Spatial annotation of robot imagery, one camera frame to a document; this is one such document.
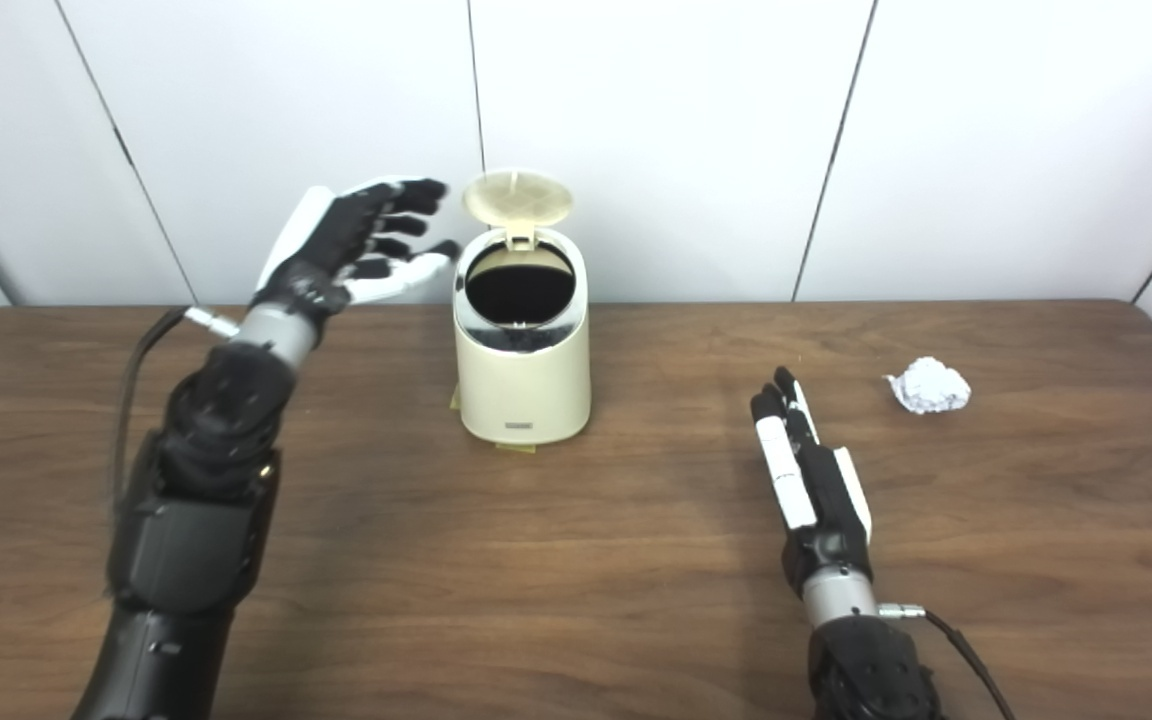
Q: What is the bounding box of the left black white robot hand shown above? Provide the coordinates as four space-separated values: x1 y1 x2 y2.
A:
251 177 462 321

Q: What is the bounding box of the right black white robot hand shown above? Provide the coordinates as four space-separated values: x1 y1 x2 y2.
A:
750 367 875 601

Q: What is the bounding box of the white paper ball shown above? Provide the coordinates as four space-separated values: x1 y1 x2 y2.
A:
884 357 972 415

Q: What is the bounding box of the cream round bin lid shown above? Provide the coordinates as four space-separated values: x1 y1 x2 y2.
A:
462 170 574 251

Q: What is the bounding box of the cream-colored bin body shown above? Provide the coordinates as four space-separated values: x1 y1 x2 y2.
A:
451 228 592 446

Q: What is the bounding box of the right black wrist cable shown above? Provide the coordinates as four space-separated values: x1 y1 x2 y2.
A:
878 603 1017 720

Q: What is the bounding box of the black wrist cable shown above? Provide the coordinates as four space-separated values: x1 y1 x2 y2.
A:
110 305 240 501
878 603 1017 720

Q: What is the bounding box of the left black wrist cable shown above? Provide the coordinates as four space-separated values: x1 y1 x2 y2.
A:
110 305 240 501

